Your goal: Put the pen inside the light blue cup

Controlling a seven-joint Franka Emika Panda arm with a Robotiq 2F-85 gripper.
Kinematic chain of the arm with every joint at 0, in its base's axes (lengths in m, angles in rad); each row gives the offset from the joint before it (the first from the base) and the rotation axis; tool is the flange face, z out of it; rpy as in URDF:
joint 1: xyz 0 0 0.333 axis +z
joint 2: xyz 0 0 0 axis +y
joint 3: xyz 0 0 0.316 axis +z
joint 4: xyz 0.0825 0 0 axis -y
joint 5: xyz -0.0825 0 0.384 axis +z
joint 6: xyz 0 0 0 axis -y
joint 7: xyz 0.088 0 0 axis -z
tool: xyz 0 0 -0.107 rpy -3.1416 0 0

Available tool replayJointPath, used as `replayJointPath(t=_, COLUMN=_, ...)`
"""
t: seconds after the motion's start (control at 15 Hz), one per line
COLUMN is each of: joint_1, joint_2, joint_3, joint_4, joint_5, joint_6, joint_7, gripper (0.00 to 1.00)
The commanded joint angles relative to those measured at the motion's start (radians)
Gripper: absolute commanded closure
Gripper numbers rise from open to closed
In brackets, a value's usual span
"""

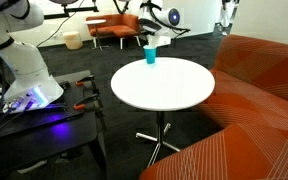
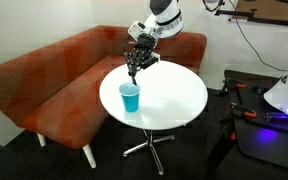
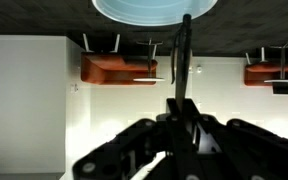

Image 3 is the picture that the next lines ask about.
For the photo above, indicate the small white round side table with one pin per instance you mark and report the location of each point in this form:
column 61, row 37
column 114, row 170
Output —
column 149, row 79
column 283, row 81

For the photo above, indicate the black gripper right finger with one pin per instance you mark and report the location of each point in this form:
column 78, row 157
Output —
column 244, row 150

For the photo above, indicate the orange bench with white legs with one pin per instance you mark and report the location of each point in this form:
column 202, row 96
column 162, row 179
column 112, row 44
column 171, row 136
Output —
column 117, row 70
column 260, row 75

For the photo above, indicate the light blue plastic cup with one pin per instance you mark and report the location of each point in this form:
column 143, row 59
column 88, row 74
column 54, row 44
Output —
column 150, row 11

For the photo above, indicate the small black box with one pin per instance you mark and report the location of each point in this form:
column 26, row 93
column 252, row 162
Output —
column 281, row 88

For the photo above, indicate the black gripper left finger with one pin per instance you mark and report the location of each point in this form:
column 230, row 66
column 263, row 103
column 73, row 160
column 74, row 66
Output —
column 144, row 150

